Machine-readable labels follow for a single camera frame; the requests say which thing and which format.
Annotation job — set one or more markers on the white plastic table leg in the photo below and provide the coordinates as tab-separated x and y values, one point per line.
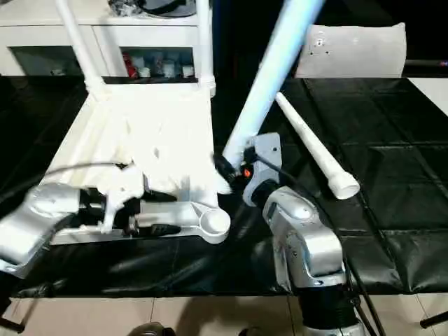
78	45
276	70
315	147
204	42

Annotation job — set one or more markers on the black box with gold label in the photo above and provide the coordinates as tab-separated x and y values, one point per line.
241	38

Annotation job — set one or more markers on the dark robot right foot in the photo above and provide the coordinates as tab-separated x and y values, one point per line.
255	332

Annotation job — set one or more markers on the white bag with round fitting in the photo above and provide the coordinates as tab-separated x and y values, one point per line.
357	52

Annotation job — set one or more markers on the black table mat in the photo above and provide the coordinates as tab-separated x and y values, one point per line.
385	210

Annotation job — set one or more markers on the dark robot foot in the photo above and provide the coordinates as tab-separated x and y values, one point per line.
255	332
152	329

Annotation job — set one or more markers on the dark robot left foot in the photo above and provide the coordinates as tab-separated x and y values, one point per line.
152	329

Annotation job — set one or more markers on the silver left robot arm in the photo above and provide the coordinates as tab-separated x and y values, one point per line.
35	217

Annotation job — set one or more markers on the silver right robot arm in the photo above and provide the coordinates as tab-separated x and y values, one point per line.
308	238

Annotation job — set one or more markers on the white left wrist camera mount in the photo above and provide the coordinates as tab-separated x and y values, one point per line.
122	196

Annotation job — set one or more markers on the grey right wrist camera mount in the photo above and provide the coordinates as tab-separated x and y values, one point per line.
266	154

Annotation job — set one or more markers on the white glass-door cabinet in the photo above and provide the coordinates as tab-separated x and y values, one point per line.
35	35

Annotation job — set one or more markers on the black tangled items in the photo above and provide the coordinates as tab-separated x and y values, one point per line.
122	7

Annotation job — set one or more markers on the white flat board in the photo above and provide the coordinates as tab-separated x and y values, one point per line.
432	92

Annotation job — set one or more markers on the red packet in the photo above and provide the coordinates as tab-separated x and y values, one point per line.
129	64

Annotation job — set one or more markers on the white plastic table top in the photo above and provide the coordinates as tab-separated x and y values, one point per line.
140	140

